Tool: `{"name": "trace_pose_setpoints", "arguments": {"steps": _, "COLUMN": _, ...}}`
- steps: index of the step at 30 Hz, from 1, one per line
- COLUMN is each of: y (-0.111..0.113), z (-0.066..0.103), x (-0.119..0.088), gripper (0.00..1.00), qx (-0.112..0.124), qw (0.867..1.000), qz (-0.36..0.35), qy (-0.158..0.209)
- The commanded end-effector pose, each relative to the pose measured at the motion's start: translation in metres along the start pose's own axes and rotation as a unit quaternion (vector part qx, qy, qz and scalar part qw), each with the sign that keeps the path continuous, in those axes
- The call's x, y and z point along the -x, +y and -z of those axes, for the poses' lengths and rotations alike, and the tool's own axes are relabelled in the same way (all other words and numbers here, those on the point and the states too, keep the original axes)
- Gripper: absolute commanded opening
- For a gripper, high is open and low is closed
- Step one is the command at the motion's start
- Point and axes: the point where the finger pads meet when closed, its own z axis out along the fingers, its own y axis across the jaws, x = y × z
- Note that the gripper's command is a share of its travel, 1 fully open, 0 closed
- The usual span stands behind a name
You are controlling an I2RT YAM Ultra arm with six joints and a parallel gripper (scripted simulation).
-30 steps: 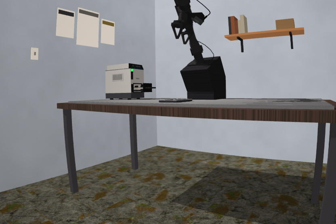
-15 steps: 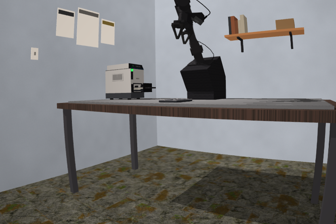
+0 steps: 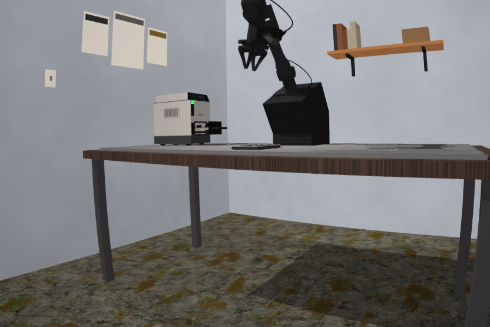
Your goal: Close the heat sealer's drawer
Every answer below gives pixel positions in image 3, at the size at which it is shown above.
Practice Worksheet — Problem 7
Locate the grey heat sealer housing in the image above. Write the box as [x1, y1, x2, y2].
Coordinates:
[154, 93, 227, 146]

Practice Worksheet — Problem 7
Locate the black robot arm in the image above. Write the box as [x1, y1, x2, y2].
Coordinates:
[241, 0, 312, 97]

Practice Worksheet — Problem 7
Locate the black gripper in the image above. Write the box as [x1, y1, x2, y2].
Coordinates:
[238, 26, 269, 71]

